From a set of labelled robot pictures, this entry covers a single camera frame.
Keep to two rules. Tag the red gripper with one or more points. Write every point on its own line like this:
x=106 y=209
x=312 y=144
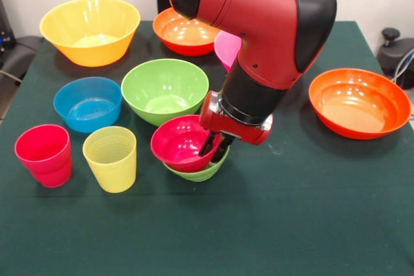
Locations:
x=233 y=127

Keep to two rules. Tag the red cup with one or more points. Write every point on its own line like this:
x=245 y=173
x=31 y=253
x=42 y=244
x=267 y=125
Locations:
x=53 y=179
x=42 y=146

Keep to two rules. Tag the dark grey seat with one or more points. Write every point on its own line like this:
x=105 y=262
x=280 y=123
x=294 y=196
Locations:
x=19 y=56

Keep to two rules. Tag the large yellow-orange bowl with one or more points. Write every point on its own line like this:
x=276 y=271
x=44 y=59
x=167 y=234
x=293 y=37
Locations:
x=90 y=53

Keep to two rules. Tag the black knob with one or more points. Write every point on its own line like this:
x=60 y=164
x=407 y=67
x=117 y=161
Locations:
x=390 y=35

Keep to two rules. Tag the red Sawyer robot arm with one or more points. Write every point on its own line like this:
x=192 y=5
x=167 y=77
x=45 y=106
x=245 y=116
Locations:
x=258 y=14

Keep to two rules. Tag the orange shallow bowl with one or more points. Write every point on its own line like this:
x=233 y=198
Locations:
x=355 y=111
x=184 y=37

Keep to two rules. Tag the small green bowl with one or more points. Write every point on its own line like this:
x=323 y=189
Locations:
x=197 y=176

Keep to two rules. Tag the blue bowl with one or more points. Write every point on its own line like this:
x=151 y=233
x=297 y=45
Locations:
x=88 y=114

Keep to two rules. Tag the large pink bowl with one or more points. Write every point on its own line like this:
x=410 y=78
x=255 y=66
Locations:
x=228 y=49

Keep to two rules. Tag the small red bowl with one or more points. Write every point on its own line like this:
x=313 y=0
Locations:
x=178 y=146

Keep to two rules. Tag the black equipment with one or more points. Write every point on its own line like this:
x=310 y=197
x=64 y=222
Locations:
x=6 y=30

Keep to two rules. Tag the black round base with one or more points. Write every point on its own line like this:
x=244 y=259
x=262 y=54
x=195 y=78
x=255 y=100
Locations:
x=393 y=57

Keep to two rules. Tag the yellow cup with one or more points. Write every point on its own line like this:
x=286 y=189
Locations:
x=111 y=166

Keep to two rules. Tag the dark green tablecloth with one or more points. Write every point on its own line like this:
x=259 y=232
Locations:
x=226 y=240

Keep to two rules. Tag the large green bowl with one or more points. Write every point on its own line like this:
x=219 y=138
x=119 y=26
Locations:
x=163 y=95

